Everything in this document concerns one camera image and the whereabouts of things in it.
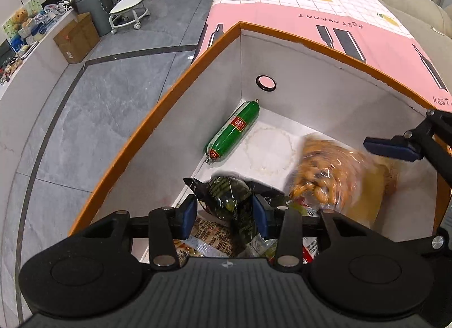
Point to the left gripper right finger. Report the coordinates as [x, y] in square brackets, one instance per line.
[285, 224]

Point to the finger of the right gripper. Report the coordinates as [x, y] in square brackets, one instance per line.
[397, 148]

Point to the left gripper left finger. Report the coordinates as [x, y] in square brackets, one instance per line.
[109, 240]

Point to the red snack bag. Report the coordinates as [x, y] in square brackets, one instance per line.
[310, 250]

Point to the brown cracker snack bag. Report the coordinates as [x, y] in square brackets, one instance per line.
[206, 239]

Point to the dark green pickle packet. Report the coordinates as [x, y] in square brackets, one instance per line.
[230, 199]

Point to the peanut snack bag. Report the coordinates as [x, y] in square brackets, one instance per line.
[331, 176]

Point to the green sausage stick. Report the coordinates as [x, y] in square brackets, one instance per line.
[232, 132]

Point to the green peas snack bag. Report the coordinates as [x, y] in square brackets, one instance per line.
[259, 247]

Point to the orange cardboard box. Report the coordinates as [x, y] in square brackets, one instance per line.
[303, 89]

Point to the beige sofa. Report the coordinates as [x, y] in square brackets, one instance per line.
[409, 6]

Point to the patterned pink white tablecloth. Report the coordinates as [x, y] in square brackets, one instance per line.
[409, 50]

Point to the brown cardboard carton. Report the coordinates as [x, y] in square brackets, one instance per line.
[77, 38]

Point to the white round stool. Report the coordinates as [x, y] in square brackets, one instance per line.
[127, 13]

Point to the grey plant pot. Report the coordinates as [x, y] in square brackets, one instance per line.
[99, 11]

